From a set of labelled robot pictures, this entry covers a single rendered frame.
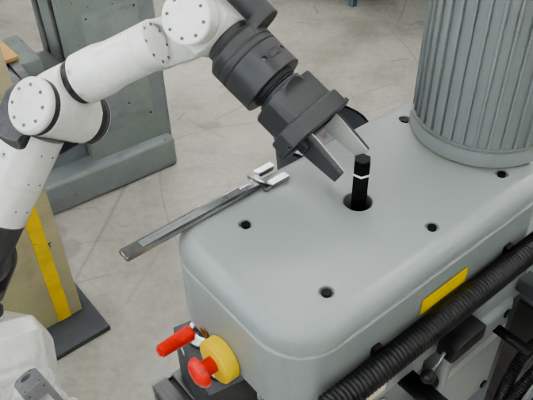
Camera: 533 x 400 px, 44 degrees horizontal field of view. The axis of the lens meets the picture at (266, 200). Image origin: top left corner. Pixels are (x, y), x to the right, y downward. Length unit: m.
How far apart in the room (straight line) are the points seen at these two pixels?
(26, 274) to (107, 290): 0.53
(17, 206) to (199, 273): 0.33
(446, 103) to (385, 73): 4.03
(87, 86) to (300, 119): 0.30
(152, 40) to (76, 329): 2.43
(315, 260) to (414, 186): 0.19
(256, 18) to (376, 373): 0.44
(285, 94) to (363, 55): 4.35
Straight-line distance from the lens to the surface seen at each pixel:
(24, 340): 1.08
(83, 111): 0.96
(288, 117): 0.79
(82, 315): 3.25
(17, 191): 1.00
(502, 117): 0.89
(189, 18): 0.81
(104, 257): 3.53
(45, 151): 0.98
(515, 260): 0.94
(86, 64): 0.92
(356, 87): 4.73
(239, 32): 0.81
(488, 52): 0.85
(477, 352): 1.19
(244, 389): 1.60
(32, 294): 3.08
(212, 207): 0.83
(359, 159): 0.81
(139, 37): 0.88
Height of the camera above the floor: 2.45
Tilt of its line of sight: 41 degrees down
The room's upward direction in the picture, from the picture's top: 2 degrees counter-clockwise
